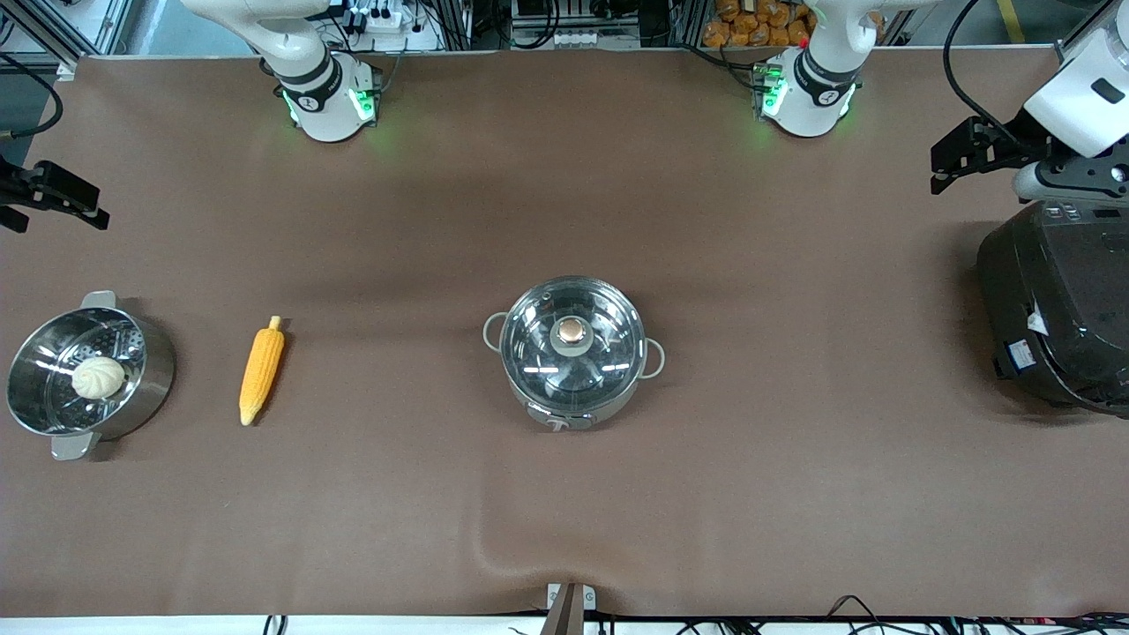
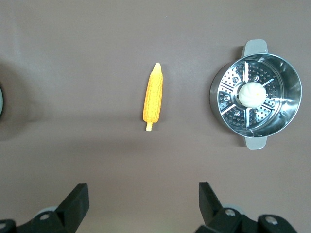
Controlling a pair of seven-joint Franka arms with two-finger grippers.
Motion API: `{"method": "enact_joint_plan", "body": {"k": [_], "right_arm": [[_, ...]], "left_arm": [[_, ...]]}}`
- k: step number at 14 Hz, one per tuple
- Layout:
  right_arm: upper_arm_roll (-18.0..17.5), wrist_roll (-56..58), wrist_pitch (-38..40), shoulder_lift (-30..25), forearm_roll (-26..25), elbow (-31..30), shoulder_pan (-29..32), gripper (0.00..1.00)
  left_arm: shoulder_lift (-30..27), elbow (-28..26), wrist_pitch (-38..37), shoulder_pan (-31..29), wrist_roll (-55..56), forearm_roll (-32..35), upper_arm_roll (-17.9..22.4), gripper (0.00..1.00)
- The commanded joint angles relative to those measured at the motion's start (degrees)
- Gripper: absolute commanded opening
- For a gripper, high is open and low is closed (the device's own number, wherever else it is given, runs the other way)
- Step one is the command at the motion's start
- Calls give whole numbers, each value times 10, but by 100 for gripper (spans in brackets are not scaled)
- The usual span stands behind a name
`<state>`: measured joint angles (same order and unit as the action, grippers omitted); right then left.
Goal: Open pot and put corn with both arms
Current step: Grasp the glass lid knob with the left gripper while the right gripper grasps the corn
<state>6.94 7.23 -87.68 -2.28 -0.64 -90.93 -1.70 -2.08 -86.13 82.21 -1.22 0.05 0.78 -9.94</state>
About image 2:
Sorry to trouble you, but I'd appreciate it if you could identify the brown table mat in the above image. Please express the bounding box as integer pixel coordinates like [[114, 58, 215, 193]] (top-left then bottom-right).
[[0, 0, 311, 233]]

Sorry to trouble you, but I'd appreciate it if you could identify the steel cooking pot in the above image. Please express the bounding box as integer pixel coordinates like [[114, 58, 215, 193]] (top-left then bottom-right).
[[0, 82, 4, 122]]

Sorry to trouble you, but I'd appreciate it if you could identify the white steamed bun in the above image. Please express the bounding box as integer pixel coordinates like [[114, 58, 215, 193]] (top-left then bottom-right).
[[239, 82, 267, 108]]

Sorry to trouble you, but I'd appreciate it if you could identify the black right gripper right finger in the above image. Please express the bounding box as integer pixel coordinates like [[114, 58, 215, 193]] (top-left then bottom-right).
[[194, 182, 301, 233]]

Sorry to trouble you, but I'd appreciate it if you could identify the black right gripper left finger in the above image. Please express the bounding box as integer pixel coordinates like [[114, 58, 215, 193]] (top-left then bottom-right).
[[0, 183, 90, 233]]

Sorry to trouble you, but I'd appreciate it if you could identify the yellow toy corn cob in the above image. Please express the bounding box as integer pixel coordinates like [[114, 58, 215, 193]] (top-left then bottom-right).
[[142, 62, 164, 132]]

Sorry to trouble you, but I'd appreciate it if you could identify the steel steamer pot with handles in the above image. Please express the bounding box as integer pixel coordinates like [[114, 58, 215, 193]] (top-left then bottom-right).
[[209, 39, 303, 149]]

